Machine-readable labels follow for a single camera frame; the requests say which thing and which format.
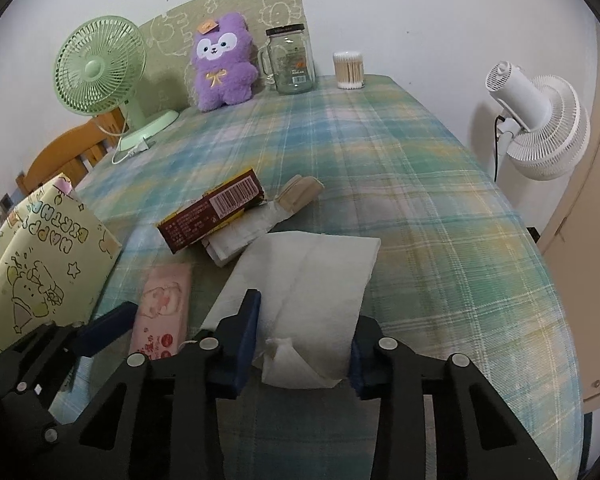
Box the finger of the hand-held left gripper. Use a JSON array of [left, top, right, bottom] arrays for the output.
[[0, 302, 138, 397]]

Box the white tissue paper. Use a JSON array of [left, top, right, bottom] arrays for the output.
[[200, 230, 382, 480]]

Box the glass jar mug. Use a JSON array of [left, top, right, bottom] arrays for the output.
[[257, 24, 315, 96]]

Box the green desk fan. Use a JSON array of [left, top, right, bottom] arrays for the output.
[[54, 15, 181, 153]]

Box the black fan cable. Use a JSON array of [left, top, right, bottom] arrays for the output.
[[492, 115, 506, 181]]

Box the white standing fan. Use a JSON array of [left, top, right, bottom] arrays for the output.
[[484, 60, 592, 183]]

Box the yellow cartoon gift bag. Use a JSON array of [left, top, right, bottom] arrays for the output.
[[0, 174, 123, 356]]

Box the beige folded sock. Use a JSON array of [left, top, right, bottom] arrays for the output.
[[275, 175, 326, 213]]

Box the green fan power cord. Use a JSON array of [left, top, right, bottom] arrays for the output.
[[111, 137, 153, 166]]

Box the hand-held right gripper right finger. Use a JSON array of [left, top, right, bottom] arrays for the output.
[[350, 314, 556, 480]]

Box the cotton swab container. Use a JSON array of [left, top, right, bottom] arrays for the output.
[[333, 50, 365, 91]]

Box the purple plush toy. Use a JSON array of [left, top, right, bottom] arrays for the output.
[[190, 12, 259, 112]]

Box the brown snack box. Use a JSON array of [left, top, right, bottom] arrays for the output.
[[156, 169, 266, 254]]

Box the pink tissue packet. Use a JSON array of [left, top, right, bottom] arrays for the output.
[[129, 262, 193, 361]]

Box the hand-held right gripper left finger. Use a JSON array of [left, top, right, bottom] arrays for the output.
[[42, 289, 262, 480]]

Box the green printed backdrop board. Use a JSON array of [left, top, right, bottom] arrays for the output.
[[139, 0, 315, 111]]

